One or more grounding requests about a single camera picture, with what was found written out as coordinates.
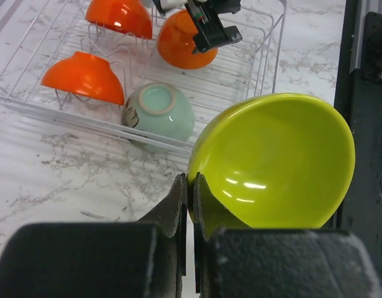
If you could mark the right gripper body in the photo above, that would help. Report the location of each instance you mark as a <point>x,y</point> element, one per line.
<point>205,16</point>

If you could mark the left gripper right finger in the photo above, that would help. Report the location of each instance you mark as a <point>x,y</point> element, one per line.
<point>232,260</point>

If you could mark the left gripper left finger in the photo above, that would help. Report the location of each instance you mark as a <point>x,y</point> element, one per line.
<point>146,258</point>

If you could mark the white bowl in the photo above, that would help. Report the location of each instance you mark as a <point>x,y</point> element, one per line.
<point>175,43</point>

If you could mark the clear wire dish rack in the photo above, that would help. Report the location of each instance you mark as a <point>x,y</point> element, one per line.
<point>34,35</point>

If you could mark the orange bowl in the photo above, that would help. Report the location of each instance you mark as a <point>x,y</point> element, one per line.
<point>123,16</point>
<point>87,75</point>

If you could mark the pale green bowl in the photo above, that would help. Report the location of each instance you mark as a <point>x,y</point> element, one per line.
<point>161,109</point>

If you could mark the lime green bowl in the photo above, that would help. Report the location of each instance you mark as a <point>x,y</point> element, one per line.
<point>282,160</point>

